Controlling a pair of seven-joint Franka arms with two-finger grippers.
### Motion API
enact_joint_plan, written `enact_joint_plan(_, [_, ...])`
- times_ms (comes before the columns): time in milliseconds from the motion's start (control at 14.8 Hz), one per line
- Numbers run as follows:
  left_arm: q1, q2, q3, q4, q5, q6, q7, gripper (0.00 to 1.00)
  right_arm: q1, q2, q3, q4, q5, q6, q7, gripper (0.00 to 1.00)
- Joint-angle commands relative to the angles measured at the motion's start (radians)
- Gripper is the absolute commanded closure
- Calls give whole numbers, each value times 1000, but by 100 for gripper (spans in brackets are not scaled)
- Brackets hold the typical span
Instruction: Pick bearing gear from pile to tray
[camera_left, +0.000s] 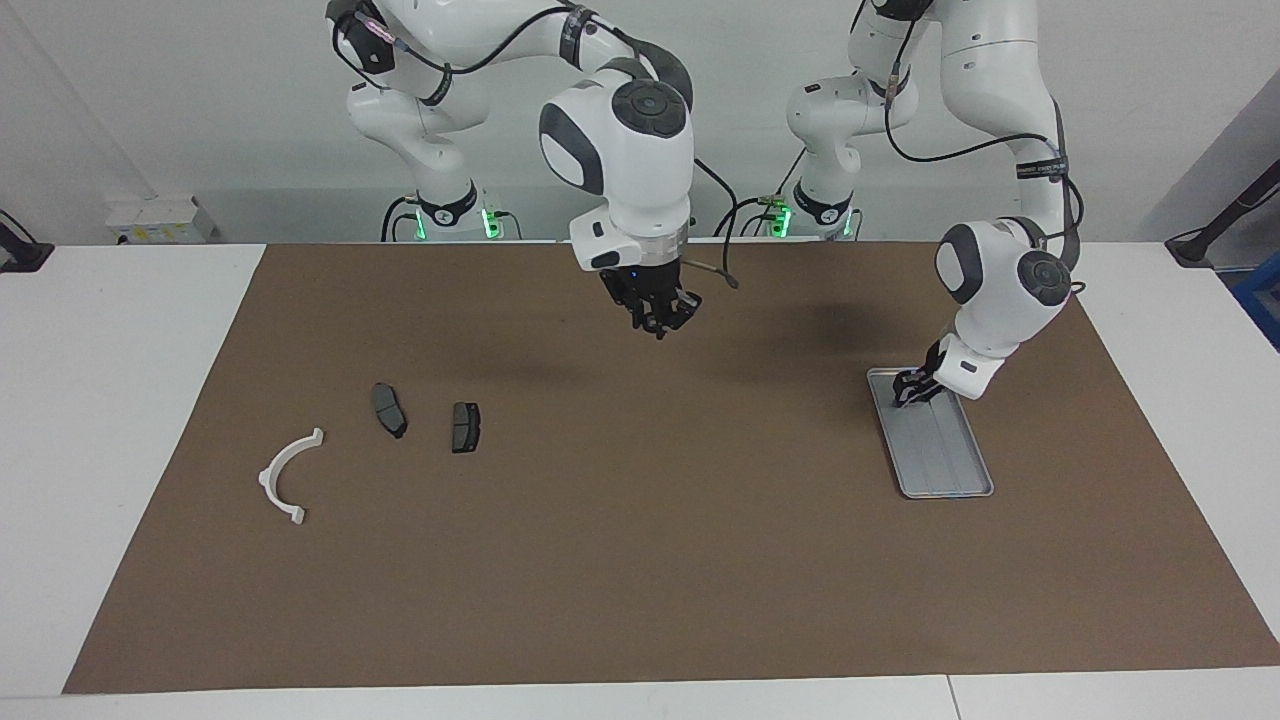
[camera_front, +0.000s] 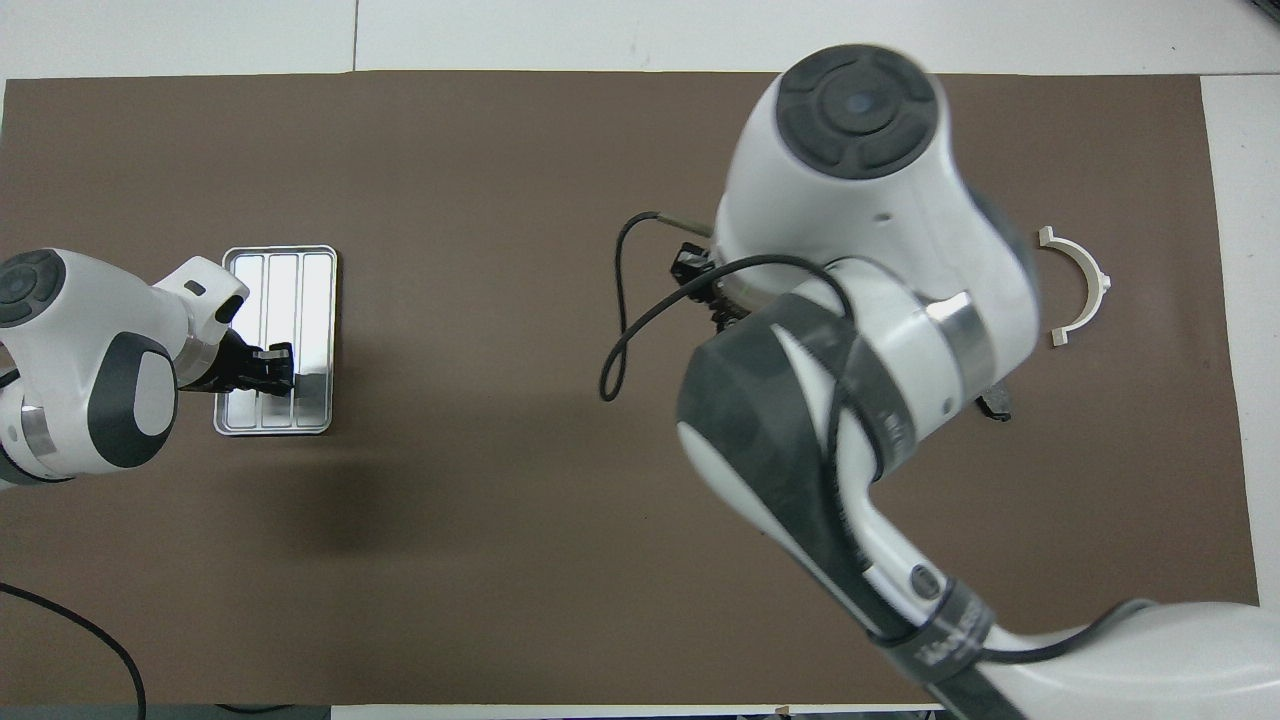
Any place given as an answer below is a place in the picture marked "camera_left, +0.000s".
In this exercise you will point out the brown table mat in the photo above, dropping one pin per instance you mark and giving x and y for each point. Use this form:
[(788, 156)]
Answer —
[(650, 580)]

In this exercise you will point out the elongated dark brake pad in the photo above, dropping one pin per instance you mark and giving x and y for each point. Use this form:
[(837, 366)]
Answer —
[(388, 410)]

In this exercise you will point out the black table clamp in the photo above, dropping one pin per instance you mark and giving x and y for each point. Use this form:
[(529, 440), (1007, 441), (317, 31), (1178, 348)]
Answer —
[(22, 255)]

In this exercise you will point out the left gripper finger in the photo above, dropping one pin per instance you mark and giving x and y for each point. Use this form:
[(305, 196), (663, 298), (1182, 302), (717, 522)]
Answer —
[(906, 388), (930, 396)]

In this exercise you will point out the silver metal tray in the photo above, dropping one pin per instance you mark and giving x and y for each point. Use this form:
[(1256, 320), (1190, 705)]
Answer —
[(945, 450)]

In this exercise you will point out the blue box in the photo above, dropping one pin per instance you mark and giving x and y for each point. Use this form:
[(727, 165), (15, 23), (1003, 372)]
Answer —
[(1262, 300)]

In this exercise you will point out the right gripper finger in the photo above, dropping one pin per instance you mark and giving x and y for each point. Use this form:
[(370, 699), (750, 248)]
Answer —
[(691, 304), (645, 316)]

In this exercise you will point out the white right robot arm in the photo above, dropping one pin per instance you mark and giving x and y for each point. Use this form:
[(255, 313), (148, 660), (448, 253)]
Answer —
[(640, 170)]

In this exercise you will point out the white power strip box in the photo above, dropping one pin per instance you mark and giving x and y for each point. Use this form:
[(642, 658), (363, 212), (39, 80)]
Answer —
[(160, 220)]

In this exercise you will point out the rectangular dark brake pad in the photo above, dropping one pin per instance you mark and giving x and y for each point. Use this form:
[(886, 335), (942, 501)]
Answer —
[(466, 428)]

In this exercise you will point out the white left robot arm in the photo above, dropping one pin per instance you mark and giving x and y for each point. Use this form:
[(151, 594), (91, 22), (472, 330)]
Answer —
[(1000, 80)]

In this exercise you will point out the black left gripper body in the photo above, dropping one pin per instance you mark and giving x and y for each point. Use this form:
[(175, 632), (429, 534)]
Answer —
[(932, 378)]

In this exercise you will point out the white curved plastic bracket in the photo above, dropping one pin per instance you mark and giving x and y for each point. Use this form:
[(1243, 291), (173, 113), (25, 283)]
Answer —
[(272, 487)]

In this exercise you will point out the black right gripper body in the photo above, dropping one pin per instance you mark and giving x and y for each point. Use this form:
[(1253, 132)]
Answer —
[(645, 282)]

